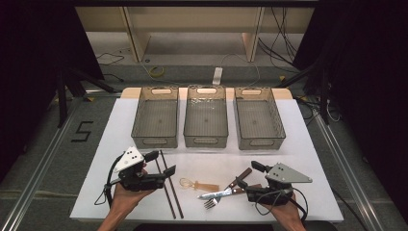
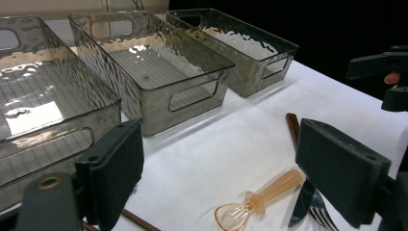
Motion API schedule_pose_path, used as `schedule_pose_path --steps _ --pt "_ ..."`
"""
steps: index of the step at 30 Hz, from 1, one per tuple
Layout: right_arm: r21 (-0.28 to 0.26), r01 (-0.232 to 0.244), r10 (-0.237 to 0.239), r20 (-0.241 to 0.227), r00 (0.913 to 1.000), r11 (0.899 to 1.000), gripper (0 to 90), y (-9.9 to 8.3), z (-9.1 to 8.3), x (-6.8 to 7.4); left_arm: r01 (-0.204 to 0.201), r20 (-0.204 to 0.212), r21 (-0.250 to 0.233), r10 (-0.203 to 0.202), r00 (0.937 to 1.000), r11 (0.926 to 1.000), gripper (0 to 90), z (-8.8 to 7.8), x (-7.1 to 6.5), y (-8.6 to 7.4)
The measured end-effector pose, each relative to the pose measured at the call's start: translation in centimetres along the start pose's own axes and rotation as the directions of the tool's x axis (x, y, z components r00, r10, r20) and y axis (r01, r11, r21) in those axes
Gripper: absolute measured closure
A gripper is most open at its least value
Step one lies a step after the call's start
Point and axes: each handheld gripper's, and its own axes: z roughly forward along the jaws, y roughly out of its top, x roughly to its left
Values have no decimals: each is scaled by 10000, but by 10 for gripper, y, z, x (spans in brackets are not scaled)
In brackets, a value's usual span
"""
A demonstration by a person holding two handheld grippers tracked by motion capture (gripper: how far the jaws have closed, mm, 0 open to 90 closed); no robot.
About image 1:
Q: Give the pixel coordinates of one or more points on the grey translucent plastic bin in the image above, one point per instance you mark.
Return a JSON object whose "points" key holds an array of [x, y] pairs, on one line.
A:
{"points": [[258, 122], [155, 122], [206, 120]]}

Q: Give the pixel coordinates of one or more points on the person's left hand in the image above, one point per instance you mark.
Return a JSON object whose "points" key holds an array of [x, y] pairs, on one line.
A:
{"points": [[125, 199]]}

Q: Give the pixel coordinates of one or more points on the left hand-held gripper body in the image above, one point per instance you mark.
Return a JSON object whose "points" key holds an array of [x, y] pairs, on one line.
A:
{"points": [[141, 183]]}

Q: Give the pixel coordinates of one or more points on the light wooden shelf unit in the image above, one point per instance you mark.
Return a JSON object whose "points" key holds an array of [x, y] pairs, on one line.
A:
{"points": [[138, 38]]}

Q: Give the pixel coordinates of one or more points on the yellow tape roll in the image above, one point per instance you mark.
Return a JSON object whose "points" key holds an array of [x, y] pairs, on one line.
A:
{"points": [[157, 71]]}

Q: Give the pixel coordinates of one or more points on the aluminium floor rail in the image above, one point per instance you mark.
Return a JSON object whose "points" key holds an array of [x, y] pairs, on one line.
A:
{"points": [[28, 192], [357, 192]]}

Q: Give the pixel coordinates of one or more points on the black metal stand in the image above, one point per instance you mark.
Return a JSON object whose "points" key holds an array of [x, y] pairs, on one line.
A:
{"points": [[61, 96], [324, 96]]}

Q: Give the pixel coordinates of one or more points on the black curtain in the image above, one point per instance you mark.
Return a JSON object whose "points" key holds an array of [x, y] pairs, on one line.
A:
{"points": [[369, 80], [29, 64]]}

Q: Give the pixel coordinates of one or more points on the person's right hand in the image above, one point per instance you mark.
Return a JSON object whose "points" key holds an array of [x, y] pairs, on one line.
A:
{"points": [[285, 213]]}

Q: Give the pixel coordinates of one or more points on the dark brown chopstick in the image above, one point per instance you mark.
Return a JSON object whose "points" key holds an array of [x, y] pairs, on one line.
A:
{"points": [[169, 200], [177, 200]]}

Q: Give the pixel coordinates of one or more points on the white power strip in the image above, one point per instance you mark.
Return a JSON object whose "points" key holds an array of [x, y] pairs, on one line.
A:
{"points": [[217, 76]]}

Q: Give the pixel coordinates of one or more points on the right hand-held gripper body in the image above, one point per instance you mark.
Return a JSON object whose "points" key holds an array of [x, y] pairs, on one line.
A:
{"points": [[282, 174]]}

